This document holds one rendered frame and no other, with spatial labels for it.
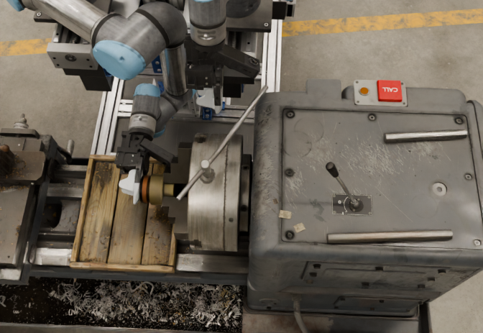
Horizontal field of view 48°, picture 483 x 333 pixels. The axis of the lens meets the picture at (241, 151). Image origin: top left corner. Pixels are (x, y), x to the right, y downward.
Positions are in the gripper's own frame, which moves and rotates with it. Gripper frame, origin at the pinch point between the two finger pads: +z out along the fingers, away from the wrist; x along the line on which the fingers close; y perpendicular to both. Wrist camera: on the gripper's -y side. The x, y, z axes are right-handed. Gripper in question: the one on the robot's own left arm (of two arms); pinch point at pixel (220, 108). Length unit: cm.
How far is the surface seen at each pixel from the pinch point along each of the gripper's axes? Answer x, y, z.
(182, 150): 0.0, 10.1, 14.9
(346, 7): -182, -58, 81
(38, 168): -6, 54, 31
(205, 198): 14.0, 2.8, 16.7
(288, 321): 9, -22, 87
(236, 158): 4.8, -4.0, 12.1
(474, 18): -177, -130, 82
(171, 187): 4.1, 13.3, 24.9
